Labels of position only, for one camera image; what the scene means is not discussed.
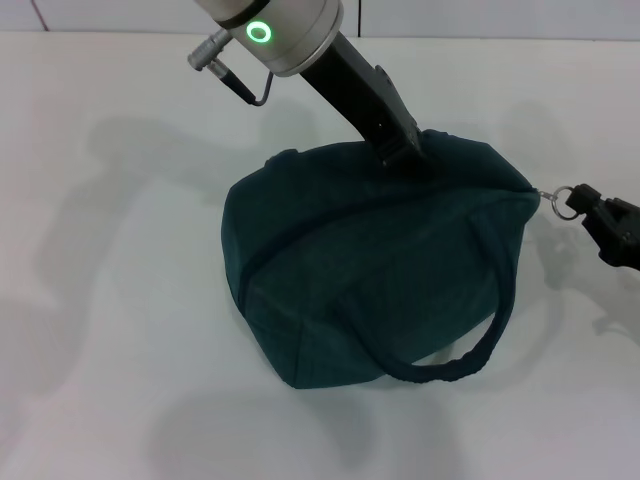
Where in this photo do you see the metal zipper pull ring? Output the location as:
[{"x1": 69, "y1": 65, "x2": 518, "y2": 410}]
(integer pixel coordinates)
[{"x1": 537, "y1": 185, "x2": 579, "y2": 220}]

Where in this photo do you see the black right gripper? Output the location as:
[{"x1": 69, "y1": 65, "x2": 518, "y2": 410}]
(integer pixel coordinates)
[{"x1": 564, "y1": 183, "x2": 640, "y2": 274}]

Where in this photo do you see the dark teal insulated bag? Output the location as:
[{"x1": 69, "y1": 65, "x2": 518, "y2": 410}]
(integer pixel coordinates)
[{"x1": 221, "y1": 128, "x2": 542, "y2": 390}]

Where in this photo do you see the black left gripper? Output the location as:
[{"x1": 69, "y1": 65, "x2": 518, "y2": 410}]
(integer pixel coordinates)
[{"x1": 298, "y1": 33, "x2": 442, "y2": 176}]

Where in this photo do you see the left arm gripper cable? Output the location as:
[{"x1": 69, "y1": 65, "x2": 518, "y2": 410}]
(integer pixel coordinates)
[{"x1": 187, "y1": 28, "x2": 275, "y2": 107}]

